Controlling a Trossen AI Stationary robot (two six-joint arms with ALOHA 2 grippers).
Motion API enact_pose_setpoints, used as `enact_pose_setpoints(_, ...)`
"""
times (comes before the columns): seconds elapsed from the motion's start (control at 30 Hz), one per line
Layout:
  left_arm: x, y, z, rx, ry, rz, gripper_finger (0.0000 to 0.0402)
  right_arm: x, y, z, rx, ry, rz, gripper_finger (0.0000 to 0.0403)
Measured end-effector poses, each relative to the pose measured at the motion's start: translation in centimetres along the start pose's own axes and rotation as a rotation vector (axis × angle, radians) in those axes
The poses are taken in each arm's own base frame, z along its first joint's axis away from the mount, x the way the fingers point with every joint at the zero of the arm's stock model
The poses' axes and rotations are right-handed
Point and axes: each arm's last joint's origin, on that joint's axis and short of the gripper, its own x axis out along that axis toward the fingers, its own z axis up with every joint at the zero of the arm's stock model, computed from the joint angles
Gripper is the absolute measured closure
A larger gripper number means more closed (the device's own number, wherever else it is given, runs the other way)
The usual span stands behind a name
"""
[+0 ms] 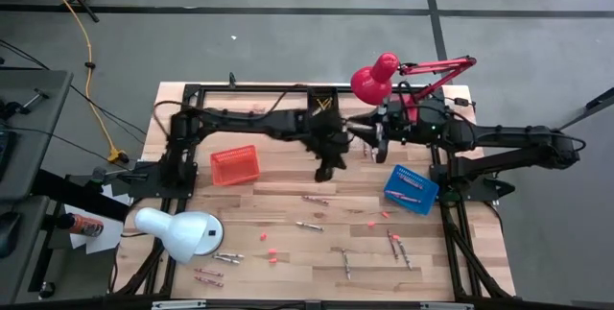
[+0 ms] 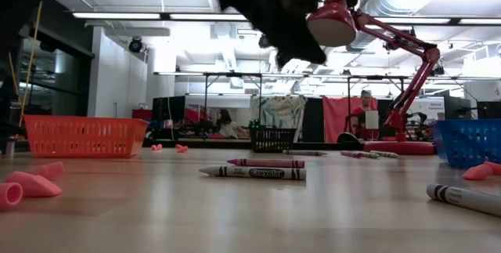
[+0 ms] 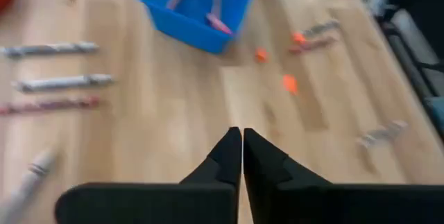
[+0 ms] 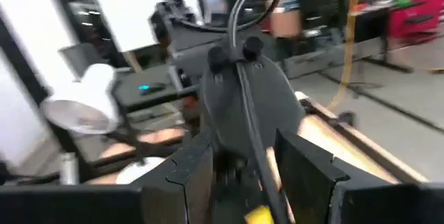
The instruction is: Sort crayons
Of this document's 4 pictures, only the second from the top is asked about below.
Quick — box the pink crayon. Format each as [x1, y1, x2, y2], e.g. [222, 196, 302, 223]
[226, 157, 306, 169]

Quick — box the red desk lamp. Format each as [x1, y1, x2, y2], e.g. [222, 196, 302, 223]
[305, 0, 442, 156]

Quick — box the pale patterned fabric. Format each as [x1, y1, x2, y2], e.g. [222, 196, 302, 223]
[250, 95, 308, 132]

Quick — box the red fabric backdrop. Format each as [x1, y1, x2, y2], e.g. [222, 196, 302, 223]
[322, 96, 379, 143]

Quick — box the ceiling strip light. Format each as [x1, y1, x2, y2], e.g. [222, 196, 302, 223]
[373, 16, 451, 25]
[168, 13, 247, 21]
[72, 12, 161, 20]
[458, 17, 501, 26]

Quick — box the person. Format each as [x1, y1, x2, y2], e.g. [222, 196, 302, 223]
[349, 89, 380, 141]
[214, 108, 251, 140]

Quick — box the black plastic basket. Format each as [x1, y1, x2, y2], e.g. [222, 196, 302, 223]
[249, 126, 297, 154]

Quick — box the white card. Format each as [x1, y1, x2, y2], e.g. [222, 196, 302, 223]
[364, 110, 380, 131]

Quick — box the black monitor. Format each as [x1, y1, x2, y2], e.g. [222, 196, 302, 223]
[476, 101, 501, 120]
[151, 95, 187, 123]
[444, 95, 473, 121]

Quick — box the red box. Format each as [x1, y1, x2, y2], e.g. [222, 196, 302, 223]
[132, 108, 153, 121]

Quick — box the blue plastic basket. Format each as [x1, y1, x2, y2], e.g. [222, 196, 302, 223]
[432, 118, 501, 169]

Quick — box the orange plastic basket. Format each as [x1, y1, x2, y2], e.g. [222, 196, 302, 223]
[22, 114, 150, 159]

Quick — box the black metal rack frame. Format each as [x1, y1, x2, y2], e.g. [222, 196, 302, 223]
[346, 74, 406, 128]
[203, 71, 264, 128]

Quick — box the black aluminium table frame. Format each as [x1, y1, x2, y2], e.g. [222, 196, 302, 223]
[142, 138, 367, 151]

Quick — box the black ceiling camera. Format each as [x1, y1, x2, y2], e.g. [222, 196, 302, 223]
[128, 37, 144, 54]

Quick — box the yellow cable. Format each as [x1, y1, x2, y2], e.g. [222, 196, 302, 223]
[7, 0, 44, 128]

